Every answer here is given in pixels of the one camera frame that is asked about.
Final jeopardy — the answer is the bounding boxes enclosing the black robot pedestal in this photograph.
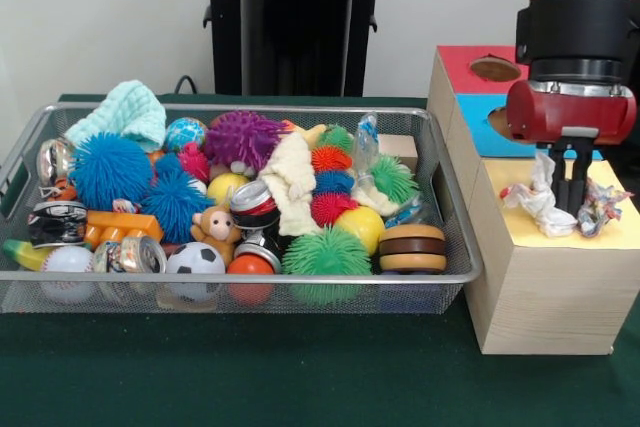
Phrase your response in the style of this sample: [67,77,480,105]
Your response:
[192,0,404,97]

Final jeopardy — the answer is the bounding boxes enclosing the multicoloured patterned cloth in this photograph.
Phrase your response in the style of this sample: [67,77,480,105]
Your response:
[501,151,632,239]

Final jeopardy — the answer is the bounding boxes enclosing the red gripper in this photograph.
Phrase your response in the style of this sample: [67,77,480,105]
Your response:
[507,79,638,211]

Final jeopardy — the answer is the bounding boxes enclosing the silver mesh bin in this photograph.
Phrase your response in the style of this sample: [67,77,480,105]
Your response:
[0,101,485,316]

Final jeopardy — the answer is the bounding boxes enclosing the yellow and red ball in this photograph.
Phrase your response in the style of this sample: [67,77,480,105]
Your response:
[333,205,387,254]

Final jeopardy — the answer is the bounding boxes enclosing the wooden burger toy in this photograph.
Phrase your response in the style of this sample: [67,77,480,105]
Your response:
[378,222,448,274]

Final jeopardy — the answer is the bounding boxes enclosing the purple spiky ball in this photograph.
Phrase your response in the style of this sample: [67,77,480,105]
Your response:
[202,110,291,171]

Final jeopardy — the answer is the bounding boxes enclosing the large blue spiky ball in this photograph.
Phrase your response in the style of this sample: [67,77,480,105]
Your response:
[69,131,155,212]

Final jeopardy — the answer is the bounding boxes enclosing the wooden box with three holes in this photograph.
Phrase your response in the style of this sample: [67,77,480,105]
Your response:
[426,44,640,354]

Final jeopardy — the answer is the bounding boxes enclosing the black and white soccer ball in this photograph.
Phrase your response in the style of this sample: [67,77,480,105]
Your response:
[166,241,227,303]

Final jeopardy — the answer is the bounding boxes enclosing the large green spiky ball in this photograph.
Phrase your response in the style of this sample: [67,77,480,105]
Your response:
[282,225,374,304]

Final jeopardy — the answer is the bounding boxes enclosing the mint green knitted cloth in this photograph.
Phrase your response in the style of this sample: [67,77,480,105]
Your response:
[64,79,168,153]

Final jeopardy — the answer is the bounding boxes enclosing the cream knitted cloth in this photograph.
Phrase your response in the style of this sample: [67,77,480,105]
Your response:
[257,132,326,237]

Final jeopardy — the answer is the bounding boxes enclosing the multicoloured spiky caterpillar toy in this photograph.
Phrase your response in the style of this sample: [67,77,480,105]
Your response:
[310,124,360,223]

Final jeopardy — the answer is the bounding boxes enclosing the white baseball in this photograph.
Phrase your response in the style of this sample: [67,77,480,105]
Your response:
[40,245,97,303]

